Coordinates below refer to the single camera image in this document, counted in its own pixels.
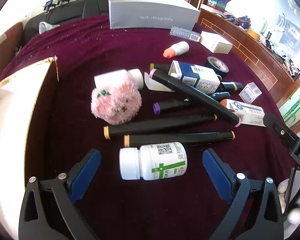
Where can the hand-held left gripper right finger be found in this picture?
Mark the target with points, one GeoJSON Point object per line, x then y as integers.
{"type": "Point", "coordinates": [216, 172]}

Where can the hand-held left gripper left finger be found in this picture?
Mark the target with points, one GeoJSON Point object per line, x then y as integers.
{"type": "Point", "coordinates": [86, 172]}

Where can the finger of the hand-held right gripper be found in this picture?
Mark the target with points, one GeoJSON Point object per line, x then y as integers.
{"type": "Point", "coordinates": [281, 131]}

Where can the orange and white toothpaste box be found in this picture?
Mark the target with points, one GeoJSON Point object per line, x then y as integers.
{"type": "Point", "coordinates": [250, 112]}

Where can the orange-capped black marker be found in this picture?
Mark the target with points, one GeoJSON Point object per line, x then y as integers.
{"type": "Point", "coordinates": [177, 138]}

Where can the green-label white pill bottle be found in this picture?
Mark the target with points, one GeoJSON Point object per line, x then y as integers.
{"type": "Point", "coordinates": [152, 162]}

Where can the pink fluffy plush toy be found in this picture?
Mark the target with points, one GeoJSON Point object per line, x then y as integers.
{"type": "Point", "coordinates": [115, 102]}

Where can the pink-capped black marker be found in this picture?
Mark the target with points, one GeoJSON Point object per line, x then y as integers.
{"type": "Point", "coordinates": [195, 95]}

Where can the purple-capped black marker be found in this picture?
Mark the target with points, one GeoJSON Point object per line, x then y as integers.
{"type": "Point", "coordinates": [172, 105]}

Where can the gold-edged white cardboard box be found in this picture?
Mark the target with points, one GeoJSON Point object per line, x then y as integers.
{"type": "Point", "coordinates": [12, 130]}

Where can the plain white pill bottle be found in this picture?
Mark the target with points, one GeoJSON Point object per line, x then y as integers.
{"type": "Point", "coordinates": [137, 77]}

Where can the person's right hand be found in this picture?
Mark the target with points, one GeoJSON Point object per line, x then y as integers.
{"type": "Point", "coordinates": [296, 215]}

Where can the small white labelled box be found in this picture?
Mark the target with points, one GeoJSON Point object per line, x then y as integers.
{"type": "Point", "coordinates": [250, 93]}

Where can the tan-banded black marker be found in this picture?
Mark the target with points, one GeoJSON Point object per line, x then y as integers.
{"type": "Point", "coordinates": [231, 86]}

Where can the dark blue marker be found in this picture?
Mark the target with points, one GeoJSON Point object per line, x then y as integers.
{"type": "Point", "coordinates": [220, 96]}

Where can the black tape roll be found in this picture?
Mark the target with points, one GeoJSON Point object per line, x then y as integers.
{"type": "Point", "coordinates": [211, 65]}

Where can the blue and white carton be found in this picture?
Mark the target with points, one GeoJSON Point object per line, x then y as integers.
{"type": "Point", "coordinates": [200, 76]}

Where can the wooden sideboard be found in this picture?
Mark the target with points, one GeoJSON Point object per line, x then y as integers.
{"type": "Point", "coordinates": [240, 35]}

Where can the plain white box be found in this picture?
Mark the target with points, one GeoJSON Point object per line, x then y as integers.
{"type": "Point", "coordinates": [215, 42]}

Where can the short yellow-capped black marker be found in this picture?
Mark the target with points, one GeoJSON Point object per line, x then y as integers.
{"type": "Point", "coordinates": [162, 67]}

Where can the orange-capped white bottle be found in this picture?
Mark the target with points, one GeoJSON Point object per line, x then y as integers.
{"type": "Point", "coordinates": [178, 48]}

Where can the grey barcode box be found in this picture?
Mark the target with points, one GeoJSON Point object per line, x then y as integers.
{"type": "Point", "coordinates": [185, 33]}

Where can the green printed box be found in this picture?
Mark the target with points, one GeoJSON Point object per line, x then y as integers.
{"type": "Point", "coordinates": [216, 2]}

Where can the black leather sofa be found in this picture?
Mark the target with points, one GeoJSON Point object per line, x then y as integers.
{"type": "Point", "coordinates": [72, 12]}

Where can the grey shoe box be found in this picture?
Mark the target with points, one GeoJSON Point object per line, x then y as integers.
{"type": "Point", "coordinates": [152, 17]}

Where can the small black camera device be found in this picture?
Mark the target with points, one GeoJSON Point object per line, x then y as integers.
{"type": "Point", "coordinates": [62, 0]}
{"type": "Point", "coordinates": [49, 6]}

